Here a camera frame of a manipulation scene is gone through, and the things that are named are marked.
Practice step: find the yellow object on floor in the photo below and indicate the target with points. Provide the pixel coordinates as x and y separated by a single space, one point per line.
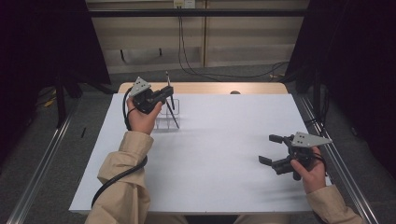
49 102

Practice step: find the person's left hand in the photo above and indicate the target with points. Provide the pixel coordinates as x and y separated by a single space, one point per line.
141 121

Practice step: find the black curtain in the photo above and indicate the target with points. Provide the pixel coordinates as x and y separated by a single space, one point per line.
37 46
358 62

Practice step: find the clear plastic divided organizer box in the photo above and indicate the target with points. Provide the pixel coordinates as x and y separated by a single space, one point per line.
169 119

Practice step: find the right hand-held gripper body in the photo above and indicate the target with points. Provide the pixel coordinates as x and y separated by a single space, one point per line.
295 158

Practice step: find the small black stick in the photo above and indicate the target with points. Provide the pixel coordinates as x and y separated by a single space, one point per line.
83 132

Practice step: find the person's right hand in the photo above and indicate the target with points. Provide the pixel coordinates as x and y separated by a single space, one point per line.
311 175

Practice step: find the orange-tipped black makeup brush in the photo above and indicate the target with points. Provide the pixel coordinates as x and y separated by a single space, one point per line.
174 118

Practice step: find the person's right leg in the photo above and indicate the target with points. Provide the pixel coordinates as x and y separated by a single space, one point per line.
261 219

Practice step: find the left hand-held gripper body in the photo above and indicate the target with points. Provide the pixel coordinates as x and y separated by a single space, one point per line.
144 98

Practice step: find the black metal stand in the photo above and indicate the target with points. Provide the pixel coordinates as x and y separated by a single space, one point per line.
316 93
60 102

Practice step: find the thin black makeup brush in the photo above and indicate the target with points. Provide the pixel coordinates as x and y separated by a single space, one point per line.
168 79

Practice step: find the white wall power outlet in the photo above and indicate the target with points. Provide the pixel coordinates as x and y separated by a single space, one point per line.
184 3

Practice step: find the aluminium floor rail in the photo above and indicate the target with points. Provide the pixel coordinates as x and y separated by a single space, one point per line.
40 171
351 186

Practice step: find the white table cover board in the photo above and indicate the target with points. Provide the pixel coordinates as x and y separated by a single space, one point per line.
211 174

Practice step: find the black horizontal frame bar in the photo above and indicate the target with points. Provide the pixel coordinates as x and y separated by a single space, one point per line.
199 12

